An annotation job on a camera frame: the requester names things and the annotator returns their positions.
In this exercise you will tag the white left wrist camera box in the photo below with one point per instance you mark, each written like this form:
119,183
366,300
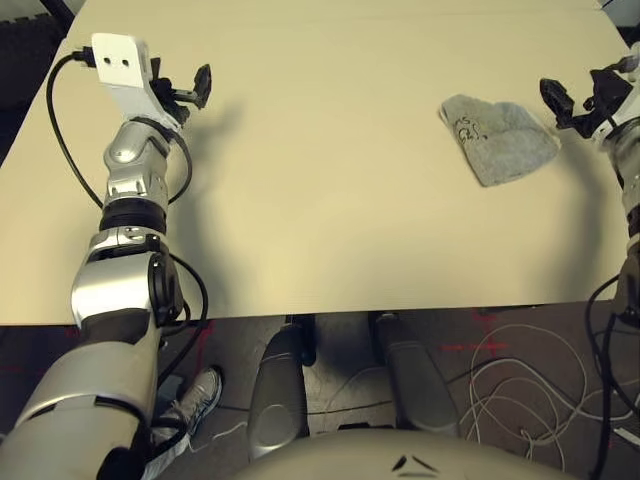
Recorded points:
120,55

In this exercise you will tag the grey terry rag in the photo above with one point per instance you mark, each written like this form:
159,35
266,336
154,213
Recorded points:
505,145

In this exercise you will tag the grey robot left leg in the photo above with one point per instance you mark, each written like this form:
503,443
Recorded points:
277,390

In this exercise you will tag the small blue floor pad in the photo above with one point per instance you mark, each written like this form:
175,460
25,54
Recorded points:
174,386

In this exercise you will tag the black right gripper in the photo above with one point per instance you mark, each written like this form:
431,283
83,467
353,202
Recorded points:
610,87

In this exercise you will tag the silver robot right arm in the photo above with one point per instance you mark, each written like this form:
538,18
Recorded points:
631,200

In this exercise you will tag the grey robot right leg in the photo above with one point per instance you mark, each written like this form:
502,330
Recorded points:
417,385

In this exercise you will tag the grey robot leg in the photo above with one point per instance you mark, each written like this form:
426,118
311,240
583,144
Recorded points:
277,390
417,385

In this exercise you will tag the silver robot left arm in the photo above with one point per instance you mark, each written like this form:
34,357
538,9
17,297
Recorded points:
115,285

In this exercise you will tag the black foam floor mat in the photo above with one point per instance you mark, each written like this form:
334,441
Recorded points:
25,30

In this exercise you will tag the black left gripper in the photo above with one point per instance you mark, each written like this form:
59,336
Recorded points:
167,97

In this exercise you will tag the white grey sneaker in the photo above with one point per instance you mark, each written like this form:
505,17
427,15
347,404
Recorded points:
202,395

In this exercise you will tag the grey robot torso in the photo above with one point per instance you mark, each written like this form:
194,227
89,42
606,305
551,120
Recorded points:
325,455

